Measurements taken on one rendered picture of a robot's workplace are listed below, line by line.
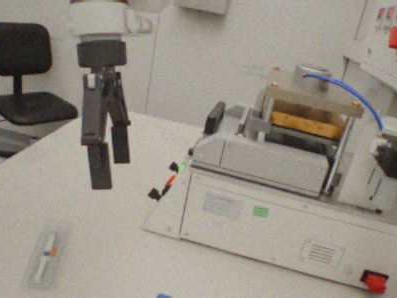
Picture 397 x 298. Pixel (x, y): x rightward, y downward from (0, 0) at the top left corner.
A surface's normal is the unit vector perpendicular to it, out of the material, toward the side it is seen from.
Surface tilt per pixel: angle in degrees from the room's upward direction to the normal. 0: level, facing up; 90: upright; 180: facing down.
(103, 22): 76
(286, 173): 90
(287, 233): 90
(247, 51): 90
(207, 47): 90
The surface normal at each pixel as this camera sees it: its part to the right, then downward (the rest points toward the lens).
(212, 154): -0.22, 0.32
